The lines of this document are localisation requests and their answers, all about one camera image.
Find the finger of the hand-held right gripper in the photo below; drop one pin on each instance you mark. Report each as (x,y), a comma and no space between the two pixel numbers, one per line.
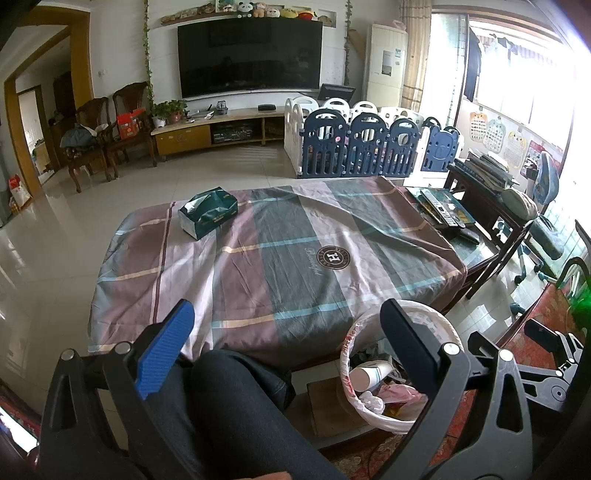
(545,387)
(547,336)

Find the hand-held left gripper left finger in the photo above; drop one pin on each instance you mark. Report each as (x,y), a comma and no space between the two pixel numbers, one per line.
(166,350)

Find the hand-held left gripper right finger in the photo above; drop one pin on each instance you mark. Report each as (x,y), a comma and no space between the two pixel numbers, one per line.
(411,341)

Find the white paper cup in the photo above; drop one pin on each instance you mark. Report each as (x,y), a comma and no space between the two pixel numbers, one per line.
(374,371)

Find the pink plastic bag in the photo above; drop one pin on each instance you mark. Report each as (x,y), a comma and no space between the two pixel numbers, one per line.
(401,394)

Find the white mesh wastebasket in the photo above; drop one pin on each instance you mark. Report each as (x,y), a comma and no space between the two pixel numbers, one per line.
(353,334)

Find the white plastic bag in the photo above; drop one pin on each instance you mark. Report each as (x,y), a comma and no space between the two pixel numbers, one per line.
(371,401)

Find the red patterned seat cushion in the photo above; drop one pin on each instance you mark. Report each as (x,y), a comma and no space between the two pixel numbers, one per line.
(545,304)

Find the person's leg in dark jeans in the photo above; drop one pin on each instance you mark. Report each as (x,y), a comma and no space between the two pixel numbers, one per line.
(240,415)

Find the brown wooden board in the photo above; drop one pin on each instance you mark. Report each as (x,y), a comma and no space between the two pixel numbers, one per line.
(332,406)

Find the dark wooden coffee table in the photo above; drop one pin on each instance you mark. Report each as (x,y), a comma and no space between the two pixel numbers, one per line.
(480,258)

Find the grey cushion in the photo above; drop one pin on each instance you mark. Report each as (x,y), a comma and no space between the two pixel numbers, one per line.
(519,203)

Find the grey remote control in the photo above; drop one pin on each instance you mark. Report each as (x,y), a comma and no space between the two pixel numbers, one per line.
(441,207)

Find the remote controls and books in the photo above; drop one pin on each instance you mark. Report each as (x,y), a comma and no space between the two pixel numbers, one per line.
(457,210)

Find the green tissue box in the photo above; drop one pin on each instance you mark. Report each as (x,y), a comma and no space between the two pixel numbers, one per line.
(207,212)

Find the dark wooden side table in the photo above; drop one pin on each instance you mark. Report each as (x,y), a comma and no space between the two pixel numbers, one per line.
(489,203)

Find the blue office chair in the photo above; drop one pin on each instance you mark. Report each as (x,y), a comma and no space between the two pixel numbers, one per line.
(547,184)

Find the stack of books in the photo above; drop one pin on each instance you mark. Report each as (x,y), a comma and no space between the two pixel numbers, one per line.
(485,168)

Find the blue white playpen fence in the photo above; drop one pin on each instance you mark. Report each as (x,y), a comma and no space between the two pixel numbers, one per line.
(364,143)

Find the wooden television cabinet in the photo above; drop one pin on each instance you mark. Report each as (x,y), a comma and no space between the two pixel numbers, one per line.
(184,138)

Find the red white paper bag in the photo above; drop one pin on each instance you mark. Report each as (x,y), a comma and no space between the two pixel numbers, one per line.
(21,191)

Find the red gift bag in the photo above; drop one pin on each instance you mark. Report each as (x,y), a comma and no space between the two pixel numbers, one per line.
(130,125)

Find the dark clothes bundle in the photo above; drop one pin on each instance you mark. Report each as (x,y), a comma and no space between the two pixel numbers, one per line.
(78,136)

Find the potted green plant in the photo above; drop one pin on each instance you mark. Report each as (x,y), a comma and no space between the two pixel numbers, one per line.
(168,110)

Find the dark wooden chair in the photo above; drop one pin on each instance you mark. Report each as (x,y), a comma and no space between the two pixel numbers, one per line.
(134,92)
(94,110)

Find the black monitor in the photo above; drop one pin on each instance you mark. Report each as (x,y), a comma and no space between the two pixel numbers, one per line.
(336,92)

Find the black set-top box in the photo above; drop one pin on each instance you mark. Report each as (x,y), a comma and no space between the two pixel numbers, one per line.
(266,107)

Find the hanging dark garment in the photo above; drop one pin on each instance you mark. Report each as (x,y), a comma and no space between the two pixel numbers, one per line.
(472,64)

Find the beige curtain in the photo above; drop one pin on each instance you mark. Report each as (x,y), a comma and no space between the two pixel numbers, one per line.
(415,55)

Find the white standing air conditioner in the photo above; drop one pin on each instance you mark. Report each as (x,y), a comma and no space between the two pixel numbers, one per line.
(385,50)

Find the ivy vine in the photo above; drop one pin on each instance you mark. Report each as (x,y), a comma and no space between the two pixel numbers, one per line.
(148,55)
(348,41)

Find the black television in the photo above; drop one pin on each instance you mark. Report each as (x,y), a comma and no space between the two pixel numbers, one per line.
(249,57)

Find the row of plush toys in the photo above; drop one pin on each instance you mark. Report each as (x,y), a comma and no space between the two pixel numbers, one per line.
(268,9)

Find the dark wooden sofa frame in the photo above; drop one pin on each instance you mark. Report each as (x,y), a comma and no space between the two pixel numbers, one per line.
(570,267)

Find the red wall poster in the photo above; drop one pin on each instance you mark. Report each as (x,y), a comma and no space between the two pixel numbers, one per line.
(533,159)

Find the wall chart poster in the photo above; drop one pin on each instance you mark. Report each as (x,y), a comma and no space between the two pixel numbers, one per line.
(496,136)
(479,125)
(515,148)

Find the white wall shelf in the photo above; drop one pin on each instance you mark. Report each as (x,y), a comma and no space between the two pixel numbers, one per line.
(184,18)

